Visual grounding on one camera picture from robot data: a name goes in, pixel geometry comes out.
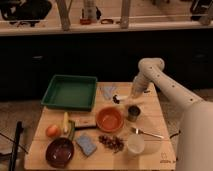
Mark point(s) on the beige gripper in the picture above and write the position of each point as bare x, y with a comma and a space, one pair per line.
136, 92

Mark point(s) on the orange red bowl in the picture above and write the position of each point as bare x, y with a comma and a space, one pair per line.
109, 119

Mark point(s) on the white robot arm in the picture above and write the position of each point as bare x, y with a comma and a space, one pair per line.
195, 142

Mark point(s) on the dark maroon bowl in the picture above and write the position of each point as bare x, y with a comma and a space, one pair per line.
59, 152

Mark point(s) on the dark metal cup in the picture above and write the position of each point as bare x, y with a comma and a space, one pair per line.
133, 113

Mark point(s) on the light blue cloth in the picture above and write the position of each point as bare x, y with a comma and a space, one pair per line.
107, 91

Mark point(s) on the silver fork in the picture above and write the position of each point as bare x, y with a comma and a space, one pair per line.
138, 131

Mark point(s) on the white plastic cup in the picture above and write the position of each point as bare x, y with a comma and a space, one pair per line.
135, 145

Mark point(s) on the green plastic tray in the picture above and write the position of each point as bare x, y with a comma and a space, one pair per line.
70, 92

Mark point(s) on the green banana shaped toy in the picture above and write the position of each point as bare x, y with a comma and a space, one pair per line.
72, 130

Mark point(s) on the blue sponge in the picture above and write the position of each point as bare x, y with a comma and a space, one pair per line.
86, 144

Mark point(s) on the orange peach fruit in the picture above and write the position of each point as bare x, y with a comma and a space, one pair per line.
53, 131

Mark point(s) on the black pole stand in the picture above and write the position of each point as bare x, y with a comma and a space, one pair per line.
12, 161

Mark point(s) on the wooden block with black handle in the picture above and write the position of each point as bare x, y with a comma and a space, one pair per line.
84, 122

